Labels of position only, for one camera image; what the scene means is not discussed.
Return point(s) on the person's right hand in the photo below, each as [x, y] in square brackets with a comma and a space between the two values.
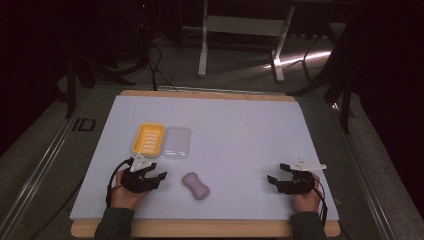
[306, 201]

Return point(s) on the pink soap bar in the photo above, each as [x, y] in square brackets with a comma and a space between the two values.
[195, 186]

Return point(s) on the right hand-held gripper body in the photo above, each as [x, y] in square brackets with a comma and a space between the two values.
[300, 181]

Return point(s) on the yellow soap dish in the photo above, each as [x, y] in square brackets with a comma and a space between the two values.
[149, 140]

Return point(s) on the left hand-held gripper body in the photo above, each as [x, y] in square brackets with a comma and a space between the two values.
[135, 181]

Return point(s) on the black chair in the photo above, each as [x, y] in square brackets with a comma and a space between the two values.
[336, 70]

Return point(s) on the clear plastic soap dish lid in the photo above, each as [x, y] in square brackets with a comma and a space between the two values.
[176, 142]

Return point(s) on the aluminium rail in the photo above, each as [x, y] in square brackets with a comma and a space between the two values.
[363, 180]
[40, 163]

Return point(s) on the person's left hand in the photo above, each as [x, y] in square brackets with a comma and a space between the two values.
[125, 196]

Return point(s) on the white metal table frame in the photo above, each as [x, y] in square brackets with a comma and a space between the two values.
[243, 30]

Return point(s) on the black stand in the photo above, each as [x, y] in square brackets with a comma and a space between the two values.
[80, 66]

